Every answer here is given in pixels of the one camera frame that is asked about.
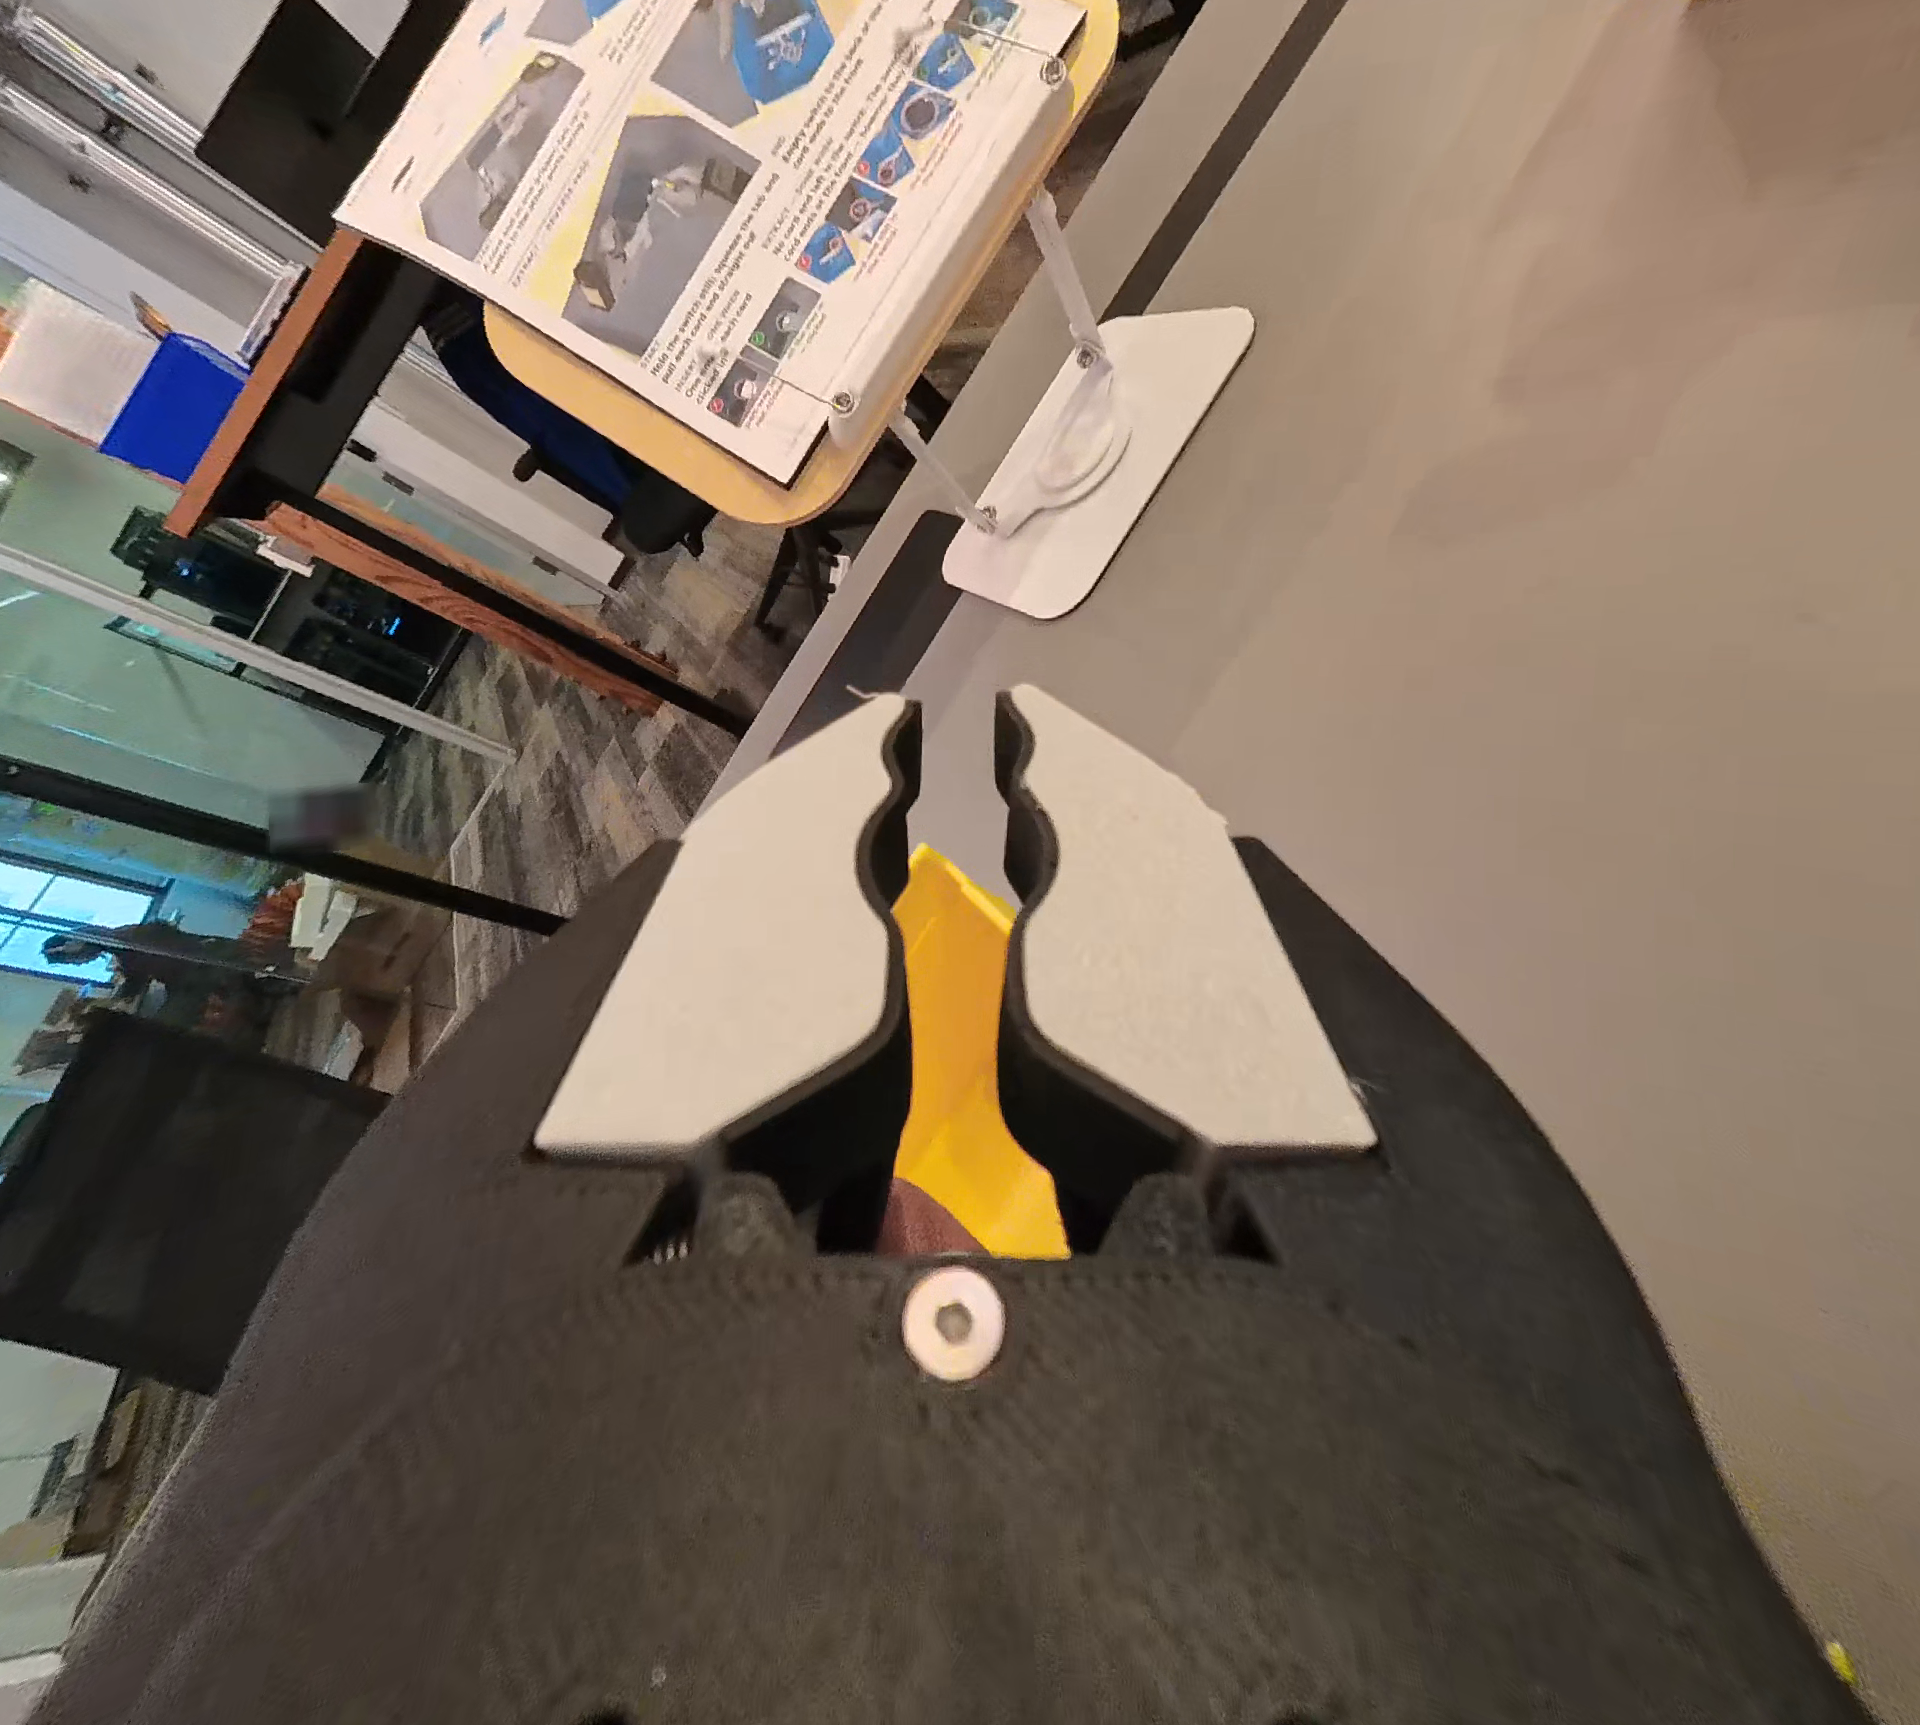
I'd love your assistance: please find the black railing bar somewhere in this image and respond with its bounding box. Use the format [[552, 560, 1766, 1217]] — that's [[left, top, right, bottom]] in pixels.
[[0, 750, 576, 934]]

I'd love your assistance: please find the brown wooden desk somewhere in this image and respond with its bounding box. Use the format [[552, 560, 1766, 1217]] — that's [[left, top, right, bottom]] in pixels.
[[161, 225, 753, 739]]

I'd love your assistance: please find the dark office chair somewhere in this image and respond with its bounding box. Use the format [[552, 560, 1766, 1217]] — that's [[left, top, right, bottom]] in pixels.
[[429, 315, 709, 560]]

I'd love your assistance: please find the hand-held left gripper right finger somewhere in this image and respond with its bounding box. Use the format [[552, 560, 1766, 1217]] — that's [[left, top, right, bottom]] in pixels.
[[992, 683, 1381, 1155]]

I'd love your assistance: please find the printed instruction sheet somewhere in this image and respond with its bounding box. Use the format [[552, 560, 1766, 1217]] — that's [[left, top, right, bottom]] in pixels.
[[332, 0, 1091, 482]]

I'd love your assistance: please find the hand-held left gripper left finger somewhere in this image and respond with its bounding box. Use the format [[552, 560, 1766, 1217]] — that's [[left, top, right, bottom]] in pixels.
[[531, 694, 923, 1167]]

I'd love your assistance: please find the black mesh chair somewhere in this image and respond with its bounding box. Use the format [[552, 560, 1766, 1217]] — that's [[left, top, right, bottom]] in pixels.
[[0, 1010, 397, 1397]]

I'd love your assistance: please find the blue storage bin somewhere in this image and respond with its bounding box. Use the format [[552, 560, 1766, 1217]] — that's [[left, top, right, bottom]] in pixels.
[[98, 328, 252, 482]]

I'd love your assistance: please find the black monitor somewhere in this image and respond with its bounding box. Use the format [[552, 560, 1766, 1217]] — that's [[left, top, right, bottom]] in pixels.
[[191, 0, 379, 201]]

